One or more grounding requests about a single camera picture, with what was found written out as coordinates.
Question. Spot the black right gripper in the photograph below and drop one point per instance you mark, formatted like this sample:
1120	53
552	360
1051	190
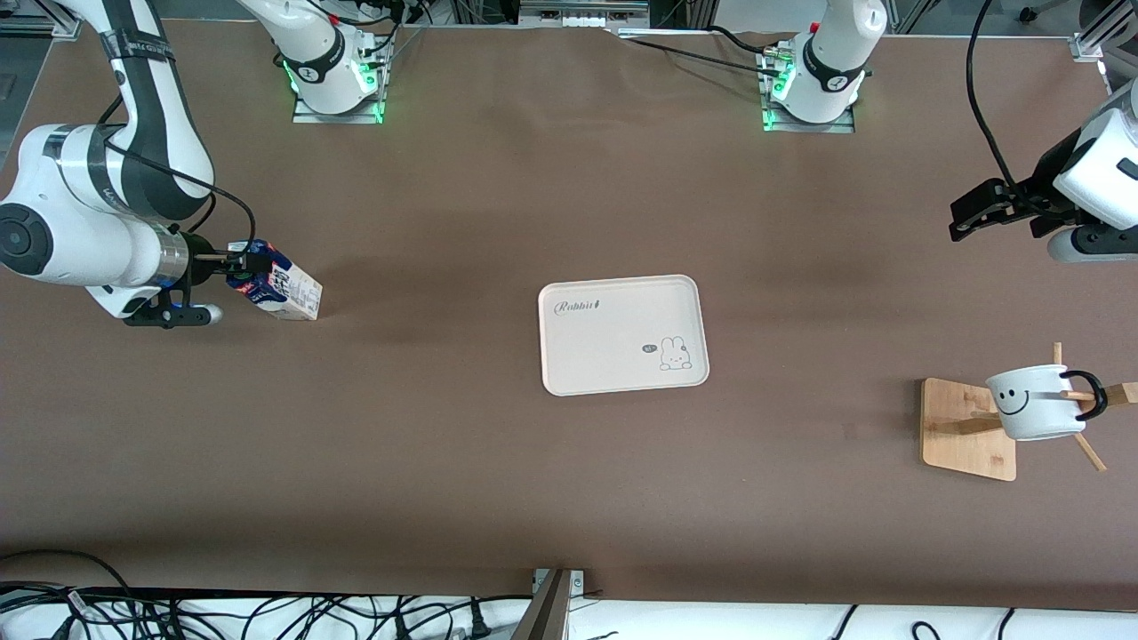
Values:
199	259

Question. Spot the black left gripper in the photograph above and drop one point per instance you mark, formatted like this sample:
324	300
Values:
1042	183

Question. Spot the blue white milk carton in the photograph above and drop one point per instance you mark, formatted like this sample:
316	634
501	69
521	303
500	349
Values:
293	295

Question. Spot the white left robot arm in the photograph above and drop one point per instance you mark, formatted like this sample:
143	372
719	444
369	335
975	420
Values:
836	71

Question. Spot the white tray with rabbit print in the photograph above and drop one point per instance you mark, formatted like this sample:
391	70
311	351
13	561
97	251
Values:
613	338

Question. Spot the wooden mug stand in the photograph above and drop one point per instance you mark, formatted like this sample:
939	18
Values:
965	444

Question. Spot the grey power strip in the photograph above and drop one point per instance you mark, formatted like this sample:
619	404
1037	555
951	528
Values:
582	16

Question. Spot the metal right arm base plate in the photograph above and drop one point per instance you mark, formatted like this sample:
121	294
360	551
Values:
307	116

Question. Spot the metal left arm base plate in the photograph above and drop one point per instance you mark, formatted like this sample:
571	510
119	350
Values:
840	127

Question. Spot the aluminium frame profile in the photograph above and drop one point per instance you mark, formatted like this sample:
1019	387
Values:
1089	46
62	27

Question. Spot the aluminium profile post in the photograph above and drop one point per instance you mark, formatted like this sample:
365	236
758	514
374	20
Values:
551	613

